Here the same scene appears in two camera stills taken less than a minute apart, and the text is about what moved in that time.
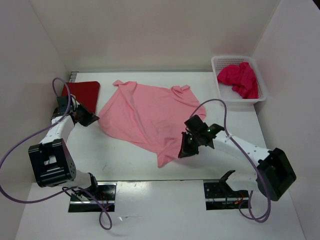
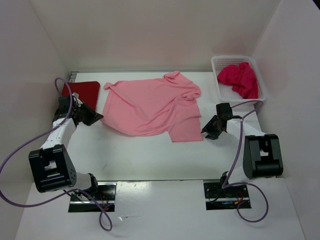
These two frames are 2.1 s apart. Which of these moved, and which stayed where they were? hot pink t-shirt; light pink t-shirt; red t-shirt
Moved: light pink t-shirt
Stayed: red t-shirt; hot pink t-shirt
